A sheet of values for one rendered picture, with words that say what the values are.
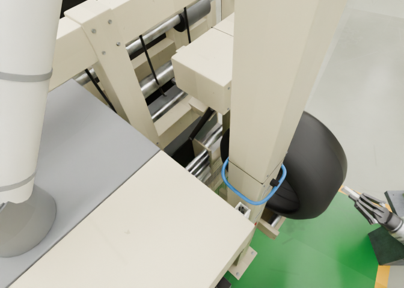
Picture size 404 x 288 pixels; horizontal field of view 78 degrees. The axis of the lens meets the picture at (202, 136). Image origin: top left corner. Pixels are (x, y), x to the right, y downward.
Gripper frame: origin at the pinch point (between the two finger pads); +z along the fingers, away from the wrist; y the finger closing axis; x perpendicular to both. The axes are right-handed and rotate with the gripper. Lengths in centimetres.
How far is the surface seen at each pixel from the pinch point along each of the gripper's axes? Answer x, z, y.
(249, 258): 126, 4, 27
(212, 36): -43, 79, 8
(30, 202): -56, 62, 83
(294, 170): -15.3, 24.9, 16.8
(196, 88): -36, 70, 26
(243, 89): -67, 45, 40
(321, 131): -18.7, 25.7, -4.0
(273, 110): -67, 38, 40
